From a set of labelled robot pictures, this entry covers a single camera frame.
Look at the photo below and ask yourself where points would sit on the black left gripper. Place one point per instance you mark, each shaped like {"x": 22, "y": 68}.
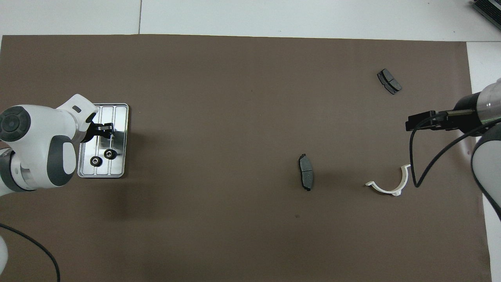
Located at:
{"x": 94, "y": 132}

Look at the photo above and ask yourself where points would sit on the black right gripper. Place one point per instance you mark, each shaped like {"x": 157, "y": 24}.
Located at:
{"x": 462, "y": 117}

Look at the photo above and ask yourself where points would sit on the black bearing gear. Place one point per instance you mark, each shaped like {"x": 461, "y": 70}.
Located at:
{"x": 96, "y": 160}
{"x": 110, "y": 154}

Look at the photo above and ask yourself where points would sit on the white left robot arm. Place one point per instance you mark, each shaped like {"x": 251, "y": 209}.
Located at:
{"x": 35, "y": 133}

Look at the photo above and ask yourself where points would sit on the silver metal tray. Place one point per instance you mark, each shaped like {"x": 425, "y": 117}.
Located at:
{"x": 117, "y": 117}

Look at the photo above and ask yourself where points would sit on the grey slotted brake pad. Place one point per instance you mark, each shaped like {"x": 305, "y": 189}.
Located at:
{"x": 389, "y": 81}

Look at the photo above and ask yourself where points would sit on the dark grey brake pad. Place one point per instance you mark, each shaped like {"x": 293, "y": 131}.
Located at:
{"x": 306, "y": 174}

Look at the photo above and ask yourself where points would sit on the brown table mat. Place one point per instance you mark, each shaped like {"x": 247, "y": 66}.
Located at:
{"x": 235, "y": 117}

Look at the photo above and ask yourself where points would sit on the black ribbed device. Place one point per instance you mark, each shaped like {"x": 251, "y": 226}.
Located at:
{"x": 489, "y": 9}

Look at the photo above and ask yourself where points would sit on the white semicircular bracket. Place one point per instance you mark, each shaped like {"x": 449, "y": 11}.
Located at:
{"x": 405, "y": 178}

